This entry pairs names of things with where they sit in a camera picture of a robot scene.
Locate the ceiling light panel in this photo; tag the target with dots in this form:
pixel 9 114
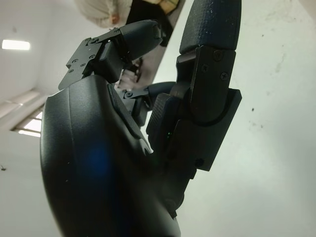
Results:
pixel 16 44

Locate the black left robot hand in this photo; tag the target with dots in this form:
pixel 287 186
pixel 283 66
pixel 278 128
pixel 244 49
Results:
pixel 103 160

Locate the room window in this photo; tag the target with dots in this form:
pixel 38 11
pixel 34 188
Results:
pixel 29 123

